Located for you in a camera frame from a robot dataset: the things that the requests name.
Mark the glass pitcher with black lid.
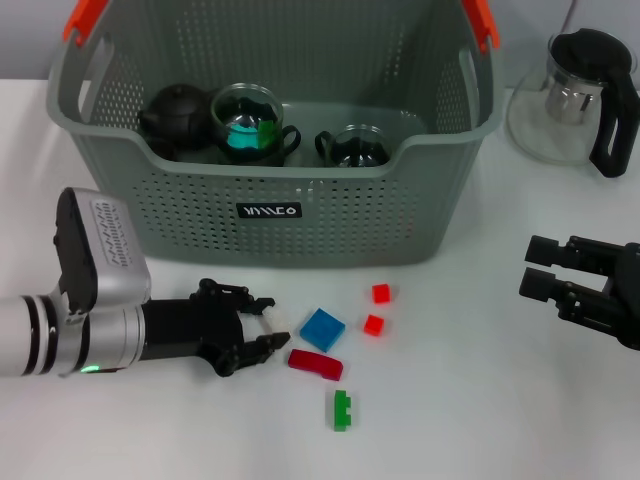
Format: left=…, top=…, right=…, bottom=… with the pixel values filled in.
left=505, top=28, right=640, bottom=180

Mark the grey perforated storage bin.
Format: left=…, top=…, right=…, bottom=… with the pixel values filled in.
left=46, top=0, right=504, bottom=270

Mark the cyan square brick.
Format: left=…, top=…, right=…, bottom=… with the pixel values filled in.
left=225, top=123, right=261, bottom=154

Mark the glass teacup with black base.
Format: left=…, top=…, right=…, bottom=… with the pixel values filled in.
left=313, top=124, right=394, bottom=170
left=209, top=83, right=303, bottom=167

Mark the green notched brick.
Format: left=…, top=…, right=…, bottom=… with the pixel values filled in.
left=332, top=389, right=354, bottom=432

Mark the black ceramic teapot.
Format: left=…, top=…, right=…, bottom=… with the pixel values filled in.
left=137, top=83, right=217, bottom=150

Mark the orange bin carry handle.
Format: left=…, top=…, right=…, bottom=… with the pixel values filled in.
left=63, top=0, right=501, bottom=54

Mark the blue square brick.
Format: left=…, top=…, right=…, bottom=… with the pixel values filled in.
left=299, top=307, right=347, bottom=354

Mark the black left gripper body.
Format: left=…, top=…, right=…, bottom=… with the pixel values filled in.
left=142, top=277, right=246, bottom=378

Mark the dark red curved brick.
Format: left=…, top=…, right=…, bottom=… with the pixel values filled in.
left=287, top=348, right=345, bottom=382

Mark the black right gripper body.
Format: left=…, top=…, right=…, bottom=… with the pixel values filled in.
left=606, top=241, right=640, bottom=351

